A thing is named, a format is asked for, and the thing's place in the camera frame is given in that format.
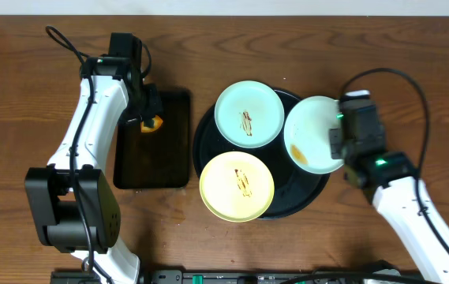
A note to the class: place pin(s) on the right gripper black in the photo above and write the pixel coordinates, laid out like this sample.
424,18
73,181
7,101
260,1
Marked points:
336,143

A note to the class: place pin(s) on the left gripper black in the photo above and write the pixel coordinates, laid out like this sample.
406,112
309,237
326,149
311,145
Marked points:
150,109

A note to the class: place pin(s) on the green and yellow sponge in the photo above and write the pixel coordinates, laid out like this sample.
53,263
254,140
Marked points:
151,125

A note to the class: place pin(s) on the mint green plate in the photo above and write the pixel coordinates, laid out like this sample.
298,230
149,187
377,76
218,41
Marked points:
249,114
306,134

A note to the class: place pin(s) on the mint green plate top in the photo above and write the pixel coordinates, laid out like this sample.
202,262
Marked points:
249,114

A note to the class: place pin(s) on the yellow plate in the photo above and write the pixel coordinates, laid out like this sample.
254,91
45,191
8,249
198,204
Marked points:
236,186

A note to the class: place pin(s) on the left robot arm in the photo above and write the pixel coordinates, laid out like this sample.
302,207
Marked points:
72,204

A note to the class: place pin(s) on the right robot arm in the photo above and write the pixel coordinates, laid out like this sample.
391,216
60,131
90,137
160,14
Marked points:
392,186

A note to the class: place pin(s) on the black rectangular water tray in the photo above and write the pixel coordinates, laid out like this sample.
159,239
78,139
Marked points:
158,159

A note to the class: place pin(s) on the round black tray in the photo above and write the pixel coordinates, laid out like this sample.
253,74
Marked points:
294,187

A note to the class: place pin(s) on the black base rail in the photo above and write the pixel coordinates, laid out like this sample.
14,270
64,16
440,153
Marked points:
377,273

